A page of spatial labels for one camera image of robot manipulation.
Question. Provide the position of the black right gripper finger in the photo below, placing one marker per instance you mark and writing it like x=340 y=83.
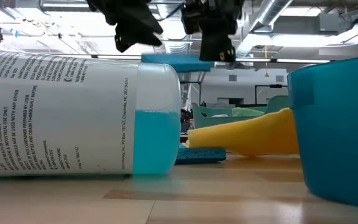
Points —
x=216 y=46

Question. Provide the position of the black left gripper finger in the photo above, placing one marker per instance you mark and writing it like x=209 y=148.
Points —
x=135 y=40
x=145 y=25

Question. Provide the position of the blue sponge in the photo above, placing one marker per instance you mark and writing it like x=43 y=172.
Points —
x=200 y=154
x=179 y=62

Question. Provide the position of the white cloth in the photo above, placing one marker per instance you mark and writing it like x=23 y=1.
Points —
x=220 y=115

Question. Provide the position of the yellow cloth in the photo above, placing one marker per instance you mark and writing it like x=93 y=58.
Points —
x=244 y=137

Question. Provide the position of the blue spray bottle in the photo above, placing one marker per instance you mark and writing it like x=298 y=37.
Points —
x=73 y=118

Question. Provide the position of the large green plastic basket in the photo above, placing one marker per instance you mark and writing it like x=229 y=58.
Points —
x=213 y=123

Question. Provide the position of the person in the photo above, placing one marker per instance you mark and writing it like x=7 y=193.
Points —
x=186 y=119

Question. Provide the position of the long ceiling light strip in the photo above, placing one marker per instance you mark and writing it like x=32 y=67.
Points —
x=303 y=61

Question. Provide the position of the dark blue plastic bin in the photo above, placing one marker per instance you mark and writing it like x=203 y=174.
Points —
x=337 y=140

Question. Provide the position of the silver ventilation duct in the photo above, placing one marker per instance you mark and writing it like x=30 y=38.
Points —
x=272 y=12
x=174 y=48

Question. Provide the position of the black pipe frame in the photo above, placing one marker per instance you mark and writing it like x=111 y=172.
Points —
x=275 y=86

